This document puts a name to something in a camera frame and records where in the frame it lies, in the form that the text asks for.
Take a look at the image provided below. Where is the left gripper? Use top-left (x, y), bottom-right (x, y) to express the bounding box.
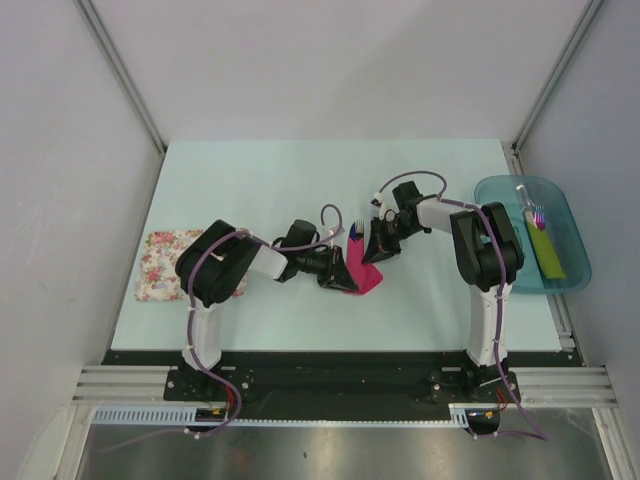
top-left (297, 245), bottom-right (358, 293)

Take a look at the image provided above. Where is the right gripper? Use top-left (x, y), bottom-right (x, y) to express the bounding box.
top-left (363, 216), bottom-right (423, 266)

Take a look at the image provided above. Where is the pink paper napkin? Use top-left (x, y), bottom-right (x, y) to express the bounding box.
top-left (346, 234), bottom-right (384, 295)

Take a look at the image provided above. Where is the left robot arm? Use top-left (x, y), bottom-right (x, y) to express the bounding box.
top-left (175, 219), bottom-right (358, 400)

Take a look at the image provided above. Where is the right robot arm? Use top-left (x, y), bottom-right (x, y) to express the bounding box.
top-left (363, 181), bottom-right (524, 401)

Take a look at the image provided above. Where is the silver utensil in bin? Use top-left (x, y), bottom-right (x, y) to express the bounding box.
top-left (515, 184), bottom-right (535, 224)

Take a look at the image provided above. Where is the iridescent fork in bin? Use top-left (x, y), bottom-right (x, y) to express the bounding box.
top-left (533, 205), bottom-right (546, 231)

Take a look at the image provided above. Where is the floral tray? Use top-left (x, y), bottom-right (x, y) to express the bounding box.
top-left (133, 227), bottom-right (250, 303)

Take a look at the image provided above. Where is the teal plastic bin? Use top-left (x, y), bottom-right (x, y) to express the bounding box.
top-left (474, 175), bottom-right (591, 295)

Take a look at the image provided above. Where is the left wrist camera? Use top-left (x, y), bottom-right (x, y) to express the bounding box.
top-left (322, 224), bottom-right (344, 247)

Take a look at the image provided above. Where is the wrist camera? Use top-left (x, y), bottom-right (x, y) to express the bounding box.
top-left (370, 191), bottom-right (395, 221)
top-left (322, 224), bottom-right (344, 247)

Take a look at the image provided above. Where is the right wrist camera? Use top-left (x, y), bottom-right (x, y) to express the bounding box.
top-left (370, 191), bottom-right (395, 221)

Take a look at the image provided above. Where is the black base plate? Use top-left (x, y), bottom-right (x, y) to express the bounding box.
top-left (102, 349), bottom-right (584, 421)

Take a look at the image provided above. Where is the aluminium frame rail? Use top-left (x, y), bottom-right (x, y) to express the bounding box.
top-left (72, 365), bottom-right (618, 408)

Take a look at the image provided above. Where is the white cable duct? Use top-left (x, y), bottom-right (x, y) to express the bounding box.
top-left (93, 405), bottom-right (197, 426)

